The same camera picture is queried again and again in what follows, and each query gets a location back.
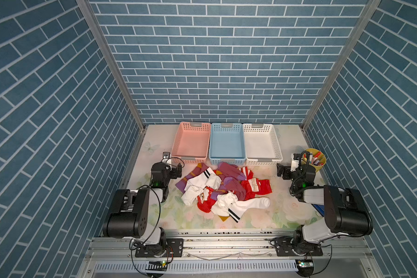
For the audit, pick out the white sock black stripes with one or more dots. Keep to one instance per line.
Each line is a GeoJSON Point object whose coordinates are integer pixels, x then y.
{"type": "Point", "coordinates": [196, 185]}

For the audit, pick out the yellow pen cup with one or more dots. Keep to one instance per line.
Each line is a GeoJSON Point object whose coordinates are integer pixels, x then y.
{"type": "Point", "coordinates": [317, 159]}

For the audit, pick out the red white sock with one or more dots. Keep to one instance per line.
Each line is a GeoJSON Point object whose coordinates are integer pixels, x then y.
{"type": "Point", "coordinates": [254, 187]}

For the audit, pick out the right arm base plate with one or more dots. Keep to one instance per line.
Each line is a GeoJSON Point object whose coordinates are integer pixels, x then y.
{"type": "Point", "coordinates": [286, 246]}

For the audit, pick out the red striped sock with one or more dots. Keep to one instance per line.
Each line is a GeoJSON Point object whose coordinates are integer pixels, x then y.
{"type": "Point", "coordinates": [248, 174]}

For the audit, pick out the pink plastic basket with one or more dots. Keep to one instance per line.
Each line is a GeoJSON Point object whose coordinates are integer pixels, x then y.
{"type": "Point", "coordinates": [191, 143]}

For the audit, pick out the light blue plastic basket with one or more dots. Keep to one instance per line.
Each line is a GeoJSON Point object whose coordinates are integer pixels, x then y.
{"type": "Point", "coordinates": [227, 144]}

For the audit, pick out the white sock front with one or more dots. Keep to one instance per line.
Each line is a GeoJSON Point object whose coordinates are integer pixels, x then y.
{"type": "Point", "coordinates": [228, 205]}

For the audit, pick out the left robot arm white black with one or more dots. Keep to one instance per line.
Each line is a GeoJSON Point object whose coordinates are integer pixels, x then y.
{"type": "Point", "coordinates": [129, 209]}

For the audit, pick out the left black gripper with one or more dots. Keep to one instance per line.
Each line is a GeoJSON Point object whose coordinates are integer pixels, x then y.
{"type": "Point", "coordinates": [174, 169]}

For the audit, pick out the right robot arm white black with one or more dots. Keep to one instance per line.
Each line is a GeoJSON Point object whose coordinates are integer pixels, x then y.
{"type": "Point", "coordinates": [343, 210]}

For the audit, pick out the purple sock in pile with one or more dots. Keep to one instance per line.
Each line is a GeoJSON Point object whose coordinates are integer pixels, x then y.
{"type": "Point", "coordinates": [231, 178]}

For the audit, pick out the white plastic basket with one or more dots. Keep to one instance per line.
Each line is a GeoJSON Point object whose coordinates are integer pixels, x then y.
{"type": "Point", "coordinates": [261, 145]}

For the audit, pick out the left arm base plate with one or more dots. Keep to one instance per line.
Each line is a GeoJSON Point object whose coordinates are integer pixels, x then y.
{"type": "Point", "coordinates": [172, 247]}

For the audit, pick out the purple striped sock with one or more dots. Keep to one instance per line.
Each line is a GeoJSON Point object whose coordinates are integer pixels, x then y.
{"type": "Point", "coordinates": [201, 167]}

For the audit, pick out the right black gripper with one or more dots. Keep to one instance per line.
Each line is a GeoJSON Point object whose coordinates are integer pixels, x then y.
{"type": "Point", "coordinates": [286, 171]}

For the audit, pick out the red sock front left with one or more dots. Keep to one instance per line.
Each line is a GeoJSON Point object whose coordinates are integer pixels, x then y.
{"type": "Point", "coordinates": [205, 200]}

